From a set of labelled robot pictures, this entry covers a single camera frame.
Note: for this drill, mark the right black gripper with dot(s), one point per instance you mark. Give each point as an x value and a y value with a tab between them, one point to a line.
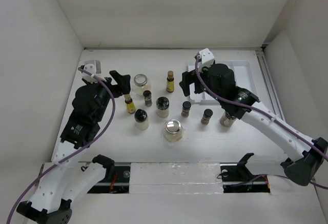
193	78

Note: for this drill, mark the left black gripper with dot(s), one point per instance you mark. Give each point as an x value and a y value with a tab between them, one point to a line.
122	81

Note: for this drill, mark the silver-rim glass jar back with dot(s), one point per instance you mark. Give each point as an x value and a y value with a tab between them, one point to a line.
141	84

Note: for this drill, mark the gold-cap brown bottle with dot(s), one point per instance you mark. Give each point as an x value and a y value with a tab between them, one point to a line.
170	81
129	104

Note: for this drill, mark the small dark pepper jar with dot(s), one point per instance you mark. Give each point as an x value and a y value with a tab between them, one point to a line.
147	98

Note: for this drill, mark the black-cap spice jar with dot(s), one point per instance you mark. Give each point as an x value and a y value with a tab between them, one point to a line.
186	106
207	114

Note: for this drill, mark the black-dome white powder shaker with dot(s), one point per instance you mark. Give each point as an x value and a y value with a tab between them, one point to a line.
141	119

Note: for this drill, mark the silver-lid glass jar front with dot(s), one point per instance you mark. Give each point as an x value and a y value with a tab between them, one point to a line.
173	130

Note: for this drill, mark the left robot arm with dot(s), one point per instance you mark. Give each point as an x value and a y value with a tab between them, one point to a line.
52	201

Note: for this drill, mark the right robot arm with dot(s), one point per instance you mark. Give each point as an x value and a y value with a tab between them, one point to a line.
305	154

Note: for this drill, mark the white divided tray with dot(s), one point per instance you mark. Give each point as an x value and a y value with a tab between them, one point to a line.
243	78

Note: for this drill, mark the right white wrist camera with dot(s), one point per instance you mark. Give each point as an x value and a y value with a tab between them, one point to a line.
205	58

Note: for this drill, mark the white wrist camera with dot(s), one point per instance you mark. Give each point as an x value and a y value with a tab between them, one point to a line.
93	67
205	58

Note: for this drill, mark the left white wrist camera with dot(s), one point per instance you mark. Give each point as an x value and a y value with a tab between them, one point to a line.
93	67

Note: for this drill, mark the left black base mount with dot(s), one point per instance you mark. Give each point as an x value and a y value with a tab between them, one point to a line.
103	168

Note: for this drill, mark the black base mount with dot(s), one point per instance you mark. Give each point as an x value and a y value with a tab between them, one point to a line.
103	168
236	171

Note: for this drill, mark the metal rail front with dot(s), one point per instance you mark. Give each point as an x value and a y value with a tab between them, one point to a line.
205	178

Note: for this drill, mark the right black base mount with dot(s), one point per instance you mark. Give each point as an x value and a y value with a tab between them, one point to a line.
236	171

